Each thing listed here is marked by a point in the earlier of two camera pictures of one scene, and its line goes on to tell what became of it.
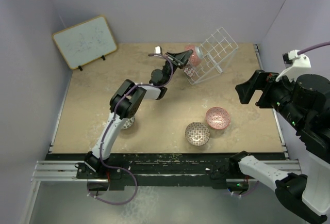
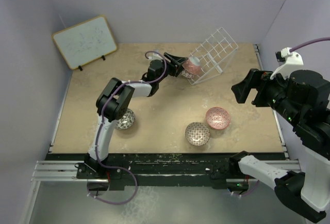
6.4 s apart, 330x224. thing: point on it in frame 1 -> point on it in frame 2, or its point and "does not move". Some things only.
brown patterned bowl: x=197 y=133 does not move
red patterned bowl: x=218 y=118 does not move
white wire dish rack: x=217 y=52 does not move
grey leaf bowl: x=196 y=57 -> x=193 y=65
